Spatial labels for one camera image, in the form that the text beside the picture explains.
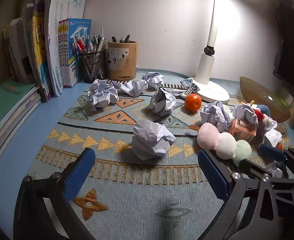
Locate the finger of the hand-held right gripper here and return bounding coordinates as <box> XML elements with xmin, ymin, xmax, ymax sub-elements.
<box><xmin>259</xmin><ymin>144</ymin><xmax>294</xmax><ymax>170</ymax></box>
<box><xmin>238</xmin><ymin>158</ymin><xmax>294</xmax><ymax>188</ymax></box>

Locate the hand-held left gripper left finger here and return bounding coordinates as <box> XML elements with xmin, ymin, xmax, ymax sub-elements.
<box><xmin>13</xmin><ymin>148</ymin><xmax>96</xmax><ymax>240</ymax></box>

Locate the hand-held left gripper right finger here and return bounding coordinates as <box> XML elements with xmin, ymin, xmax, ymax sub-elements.
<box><xmin>197</xmin><ymin>149</ymin><xmax>281</xmax><ymax>240</ymax></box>

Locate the small orange carton box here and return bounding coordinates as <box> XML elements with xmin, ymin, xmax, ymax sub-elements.
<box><xmin>228</xmin><ymin>119</ymin><xmax>257</xmax><ymax>143</ymax></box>

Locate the pink white green dango plush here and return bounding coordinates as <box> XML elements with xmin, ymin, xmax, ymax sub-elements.
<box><xmin>189</xmin><ymin>123</ymin><xmax>252</xmax><ymax>167</ymax></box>

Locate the blue red white plush toy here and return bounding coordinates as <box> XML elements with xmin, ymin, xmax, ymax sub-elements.
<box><xmin>240</xmin><ymin>100</ymin><xmax>278</xmax><ymax>130</ymax></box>

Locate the amber ribbed glass bowl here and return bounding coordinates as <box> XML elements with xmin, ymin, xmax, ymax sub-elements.
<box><xmin>239</xmin><ymin>76</ymin><xmax>292</xmax><ymax>123</ymax></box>

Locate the plaid fabric bow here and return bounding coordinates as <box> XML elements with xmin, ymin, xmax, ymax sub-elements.
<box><xmin>159</xmin><ymin>78</ymin><xmax>200</xmax><ymax>98</ymax></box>

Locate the patterned blue table mat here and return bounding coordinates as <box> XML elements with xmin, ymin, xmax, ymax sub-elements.
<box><xmin>27</xmin><ymin>67</ymin><xmax>294</xmax><ymax>240</ymax></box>

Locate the dark monitor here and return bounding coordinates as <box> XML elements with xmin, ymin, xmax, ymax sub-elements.
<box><xmin>273</xmin><ymin>0</ymin><xmax>294</xmax><ymax>95</ymax></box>

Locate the stack of flat books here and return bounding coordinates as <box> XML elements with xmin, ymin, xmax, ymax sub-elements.
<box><xmin>0</xmin><ymin>79</ymin><xmax>42</xmax><ymax>178</ymax></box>

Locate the black mesh pen holder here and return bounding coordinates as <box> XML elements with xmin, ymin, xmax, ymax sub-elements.
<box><xmin>75</xmin><ymin>49</ymin><xmax>107</xmax><ymax>84</ymax></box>

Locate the white desk lamp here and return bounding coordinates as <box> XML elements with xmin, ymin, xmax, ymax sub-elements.
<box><xmin>187</xmin><ymin>0</ymin><xmax>266</xmax><ymax>105</ymax></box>

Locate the bamboo pen holder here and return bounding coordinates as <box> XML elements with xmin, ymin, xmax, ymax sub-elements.
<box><xmin>107</xmin><ymin>41</ymin><xmax>137</xmax><ymax>81</ymax></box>

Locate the row of standing books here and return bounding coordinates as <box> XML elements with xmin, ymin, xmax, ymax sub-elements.
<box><xmin>3</xmin><ymin>0</ymin><xmax>92</xmax><ymax>103</ymax></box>

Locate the bunch of pens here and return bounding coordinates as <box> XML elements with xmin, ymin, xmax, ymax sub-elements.
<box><xmin>73</xmin><ymin>27</ymin><xmax>107</xmax><ymax>54</ymax></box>

